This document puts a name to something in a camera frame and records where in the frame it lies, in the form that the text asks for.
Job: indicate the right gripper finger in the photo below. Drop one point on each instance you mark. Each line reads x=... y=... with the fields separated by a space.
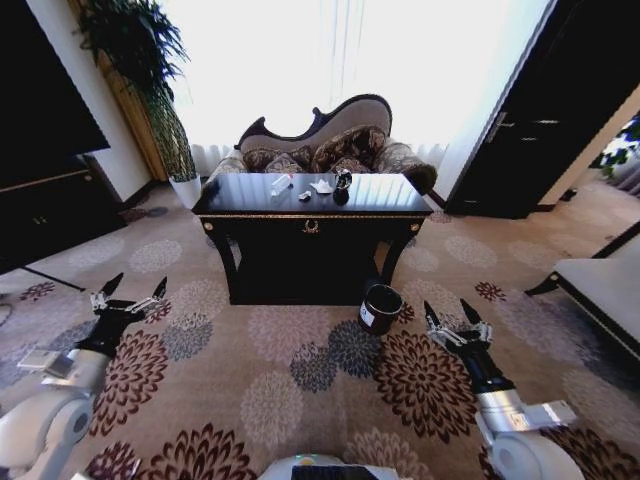
x=470 y=312
x=431 y=316

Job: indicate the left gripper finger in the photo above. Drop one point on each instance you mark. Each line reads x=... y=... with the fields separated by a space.
x=111 y=285
x=160 y=289

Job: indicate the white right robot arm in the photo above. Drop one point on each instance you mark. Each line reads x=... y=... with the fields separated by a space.
x=520 y=445

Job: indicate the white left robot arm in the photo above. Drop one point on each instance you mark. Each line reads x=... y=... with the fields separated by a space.
x=47 y=415

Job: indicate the dark round trash bin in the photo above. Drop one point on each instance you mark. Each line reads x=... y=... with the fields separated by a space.
x=380 y=312

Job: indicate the dark television cabinet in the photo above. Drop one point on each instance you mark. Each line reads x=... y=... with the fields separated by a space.
x=55 y=210

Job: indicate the white plant pot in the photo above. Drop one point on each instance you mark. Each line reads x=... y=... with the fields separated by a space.
x=186 y=191

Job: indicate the white upholstered bench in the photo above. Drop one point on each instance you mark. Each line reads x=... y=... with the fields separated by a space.
x=607 y=285

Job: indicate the black console table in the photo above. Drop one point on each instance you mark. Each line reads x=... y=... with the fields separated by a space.
x=305 y=245

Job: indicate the gold patterned curtain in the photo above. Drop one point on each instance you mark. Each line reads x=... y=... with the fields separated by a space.
x=170 y=140

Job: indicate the black glass ornament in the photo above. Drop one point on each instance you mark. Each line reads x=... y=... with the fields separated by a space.
x=342 y=187

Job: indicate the clear plastic bottle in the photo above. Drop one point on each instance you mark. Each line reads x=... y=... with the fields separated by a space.
x=280 y=186

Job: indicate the crumpled white tissue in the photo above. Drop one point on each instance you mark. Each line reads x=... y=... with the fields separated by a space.
x=321 y=186

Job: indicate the small crumpled paper scrap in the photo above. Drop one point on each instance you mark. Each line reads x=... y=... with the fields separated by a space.
x=304 y=195

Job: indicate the long brown patterned cushion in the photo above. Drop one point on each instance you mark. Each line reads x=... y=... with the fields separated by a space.
x=275 y=156

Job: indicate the large brown patterned cushion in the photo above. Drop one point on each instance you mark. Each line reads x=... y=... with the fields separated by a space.
x=350 y=142

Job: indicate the black television screen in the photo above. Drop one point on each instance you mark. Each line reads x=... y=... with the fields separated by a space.
x=40 y=90

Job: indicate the dark wooden door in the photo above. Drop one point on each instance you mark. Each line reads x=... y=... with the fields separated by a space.
x=545 y=115

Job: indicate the curved patterned sofa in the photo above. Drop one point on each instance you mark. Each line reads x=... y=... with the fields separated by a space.
x=350 y=112

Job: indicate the small green leafy plant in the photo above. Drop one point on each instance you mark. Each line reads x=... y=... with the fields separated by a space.
x=622 y=147

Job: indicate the tall green potted plant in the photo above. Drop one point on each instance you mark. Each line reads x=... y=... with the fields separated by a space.
x=135 y=45

